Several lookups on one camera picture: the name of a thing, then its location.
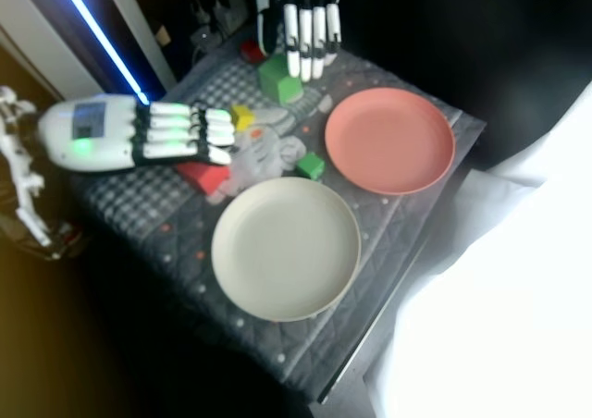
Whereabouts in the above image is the large green cube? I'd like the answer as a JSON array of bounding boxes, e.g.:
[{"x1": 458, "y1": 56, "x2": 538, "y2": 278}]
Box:
[{"x1": 257, "y1": 52, "x2": 305, "y2": 105}]

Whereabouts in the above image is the pink round plate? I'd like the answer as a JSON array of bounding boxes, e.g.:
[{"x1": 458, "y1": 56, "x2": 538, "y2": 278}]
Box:
[{"x1": 324, "y1": 87, "x2": 457, "y2": 196}]

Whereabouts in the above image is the grey power adapter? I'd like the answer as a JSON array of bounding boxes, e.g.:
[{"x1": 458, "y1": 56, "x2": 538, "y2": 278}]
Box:
[{"x1": 212, "y1": 0, "x2": 249, "y2": 31}]

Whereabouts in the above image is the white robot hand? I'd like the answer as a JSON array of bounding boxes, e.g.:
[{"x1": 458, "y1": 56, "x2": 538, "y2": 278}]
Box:
[
  {"x1": 36, "y1": 92, "x2": 237, "y2": 174},
  {"x1": 256, "y1": 0, "x2": 343, "y2": 82}
]

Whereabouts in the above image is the grey printed quilt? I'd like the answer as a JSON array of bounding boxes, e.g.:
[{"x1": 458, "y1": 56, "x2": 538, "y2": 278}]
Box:
[{"x1": 68, "y1": 15, "x2": 487, "y2": 403}]

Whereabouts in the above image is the small yellow cube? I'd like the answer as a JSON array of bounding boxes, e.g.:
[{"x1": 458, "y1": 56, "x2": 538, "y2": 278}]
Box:
[{"x1": 229, "y1": 104, "x2": 256, "y2": 131}]

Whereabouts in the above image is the grey power strip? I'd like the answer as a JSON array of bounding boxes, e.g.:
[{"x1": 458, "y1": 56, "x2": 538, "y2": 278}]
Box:
[{"x1": 191, "y1": 24, "x2": 222, "y2": 50}]

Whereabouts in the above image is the white cloth sheet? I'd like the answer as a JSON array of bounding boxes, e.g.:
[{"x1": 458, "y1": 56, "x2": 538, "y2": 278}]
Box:
[{"x1": 364, "y1": 80, "x2": 592, "y2": 418}]

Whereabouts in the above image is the small green cube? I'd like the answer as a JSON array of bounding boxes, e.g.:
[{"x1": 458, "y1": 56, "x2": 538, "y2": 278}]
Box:
[{"x1": 295, "y1": 152, "x2": 326, "y2": 181}]

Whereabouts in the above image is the red block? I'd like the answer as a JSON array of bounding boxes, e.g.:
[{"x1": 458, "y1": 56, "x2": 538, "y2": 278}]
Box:
[{"x1": 175, "y1": 161, "x2": 231, "y2": 196}]

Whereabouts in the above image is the small red cube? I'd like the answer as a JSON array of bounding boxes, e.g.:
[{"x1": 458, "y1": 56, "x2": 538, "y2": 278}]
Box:
[{"x1": 239, "y1": 39, "x2": 267, "y2": 64}]

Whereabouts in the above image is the blue-white light strip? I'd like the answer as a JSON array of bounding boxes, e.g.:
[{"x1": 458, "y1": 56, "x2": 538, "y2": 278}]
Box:
[{"x1": 53, "y1": 0, "x2": 150, "y2": 105}]

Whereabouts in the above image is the white round plate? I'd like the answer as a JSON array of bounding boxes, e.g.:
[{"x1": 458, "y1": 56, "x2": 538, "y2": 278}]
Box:
[{"x1": 211, "y1": 176, "x2": 363, "y2": 322}]

